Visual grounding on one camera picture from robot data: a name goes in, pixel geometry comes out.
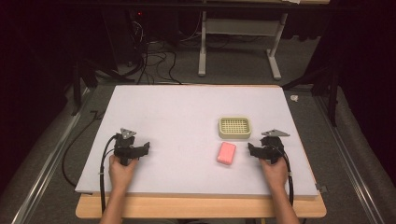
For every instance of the crumpled white paper scrap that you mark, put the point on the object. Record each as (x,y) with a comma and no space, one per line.
(294,98)

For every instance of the grey tape piece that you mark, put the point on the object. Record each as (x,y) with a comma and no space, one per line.
(322,188)

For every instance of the pink soap bar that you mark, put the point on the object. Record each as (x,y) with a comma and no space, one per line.
(226,153)

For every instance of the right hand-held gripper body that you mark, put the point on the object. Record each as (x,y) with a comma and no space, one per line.
(271,146)

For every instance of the white metal desk frame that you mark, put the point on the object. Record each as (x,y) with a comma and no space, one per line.
(239,27)

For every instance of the black stand legs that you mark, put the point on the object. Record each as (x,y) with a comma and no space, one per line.
(90,74)
(327,84)

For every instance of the person's right hand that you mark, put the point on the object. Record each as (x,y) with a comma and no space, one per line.
(275,174)

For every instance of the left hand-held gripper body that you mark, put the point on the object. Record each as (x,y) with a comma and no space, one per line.
(124,147)

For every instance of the dark computer tower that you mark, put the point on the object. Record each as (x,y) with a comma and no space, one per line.
(134,37)

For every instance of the metal floor rail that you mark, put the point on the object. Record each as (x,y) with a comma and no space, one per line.
(348,168)
(46,174)

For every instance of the white foam board mat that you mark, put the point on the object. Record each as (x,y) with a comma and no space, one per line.
(186,140)

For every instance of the cream soap dish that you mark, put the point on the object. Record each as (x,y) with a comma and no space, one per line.
(234,127)

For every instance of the person's left hand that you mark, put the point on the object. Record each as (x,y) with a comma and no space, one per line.
(120,174)

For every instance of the wooden table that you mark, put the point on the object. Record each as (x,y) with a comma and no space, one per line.
(199,207)

